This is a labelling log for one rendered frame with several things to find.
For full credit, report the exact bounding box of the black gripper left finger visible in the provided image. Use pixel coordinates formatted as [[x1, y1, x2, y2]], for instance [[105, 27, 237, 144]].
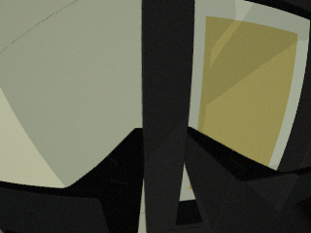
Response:
[[0, 127, 145, 233]]

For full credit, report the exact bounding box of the black picture frame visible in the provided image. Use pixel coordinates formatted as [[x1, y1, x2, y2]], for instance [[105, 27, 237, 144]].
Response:
[[141, 0, 311, 233]]

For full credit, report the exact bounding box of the grey flat panel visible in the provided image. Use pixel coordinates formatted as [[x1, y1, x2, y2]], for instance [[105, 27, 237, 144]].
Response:
[[0, 0, 143, 187]]

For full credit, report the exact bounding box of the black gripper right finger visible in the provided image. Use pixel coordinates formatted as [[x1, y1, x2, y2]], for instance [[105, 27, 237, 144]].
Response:
[[184, 125, 311, 233]]

